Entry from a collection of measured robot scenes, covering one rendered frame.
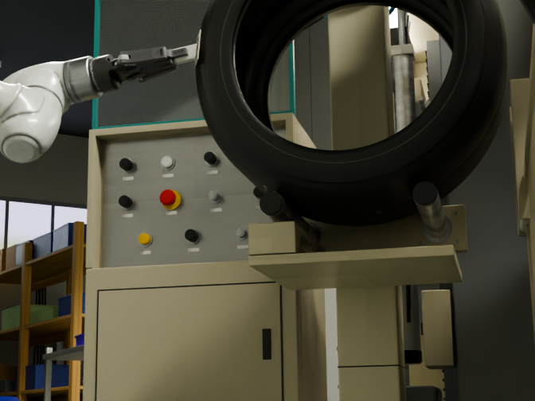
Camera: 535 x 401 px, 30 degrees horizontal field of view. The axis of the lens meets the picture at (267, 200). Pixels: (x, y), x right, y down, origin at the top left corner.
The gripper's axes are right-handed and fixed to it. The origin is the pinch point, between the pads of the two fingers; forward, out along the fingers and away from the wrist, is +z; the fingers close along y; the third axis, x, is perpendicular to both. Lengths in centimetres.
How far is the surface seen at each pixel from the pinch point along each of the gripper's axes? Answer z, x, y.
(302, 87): -55, -203, 571
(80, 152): -342, -275, 805
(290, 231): 16.4, 43.3, -10.8
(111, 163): -39, 1, 55
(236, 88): 11.2, 15.0, -13.2
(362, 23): 34.3, -8.8, 26.0
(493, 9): 60, 10, -10
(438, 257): 41, 53, -9
